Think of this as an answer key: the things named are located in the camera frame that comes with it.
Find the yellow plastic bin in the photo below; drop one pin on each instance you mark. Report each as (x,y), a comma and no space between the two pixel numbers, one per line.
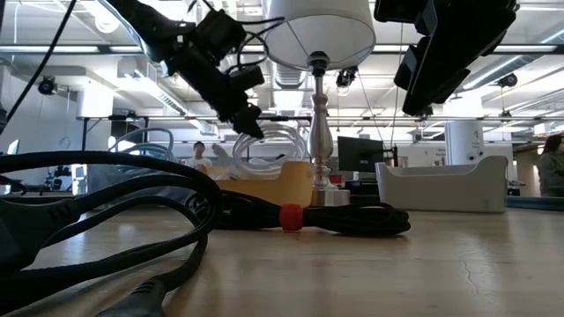
(282,187)

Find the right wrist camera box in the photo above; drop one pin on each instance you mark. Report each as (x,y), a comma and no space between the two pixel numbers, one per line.
(398,9)

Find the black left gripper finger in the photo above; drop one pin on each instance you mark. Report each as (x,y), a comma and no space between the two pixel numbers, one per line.
(249,123)

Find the silver lamp with white shade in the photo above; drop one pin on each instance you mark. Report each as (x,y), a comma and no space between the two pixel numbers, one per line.
(321,141)

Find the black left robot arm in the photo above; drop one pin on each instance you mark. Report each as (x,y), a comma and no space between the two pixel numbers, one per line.
(150,26)

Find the grey plastic bin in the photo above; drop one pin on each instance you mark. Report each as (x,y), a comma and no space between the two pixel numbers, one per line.
(440,189)

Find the translucent plastic bin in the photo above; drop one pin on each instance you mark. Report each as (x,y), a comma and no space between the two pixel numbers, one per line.
(123,176)

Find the black ceiling spotlight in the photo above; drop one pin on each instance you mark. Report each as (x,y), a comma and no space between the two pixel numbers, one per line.
(47,86)
(508,80)
(346,77)

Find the black background monitor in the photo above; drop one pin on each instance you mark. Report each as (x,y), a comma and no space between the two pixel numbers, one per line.
(359,154)

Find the person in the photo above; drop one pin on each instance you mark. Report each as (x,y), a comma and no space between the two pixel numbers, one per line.
(198,163)
(551,171)

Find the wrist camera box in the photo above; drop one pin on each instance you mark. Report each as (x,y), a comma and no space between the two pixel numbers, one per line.
(398,9)
(220,31)

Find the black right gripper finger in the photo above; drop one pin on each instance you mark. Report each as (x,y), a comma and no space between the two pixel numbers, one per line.
(407,66)
(434,79)

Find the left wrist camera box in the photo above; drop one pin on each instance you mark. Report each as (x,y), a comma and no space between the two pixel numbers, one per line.
(220,31)

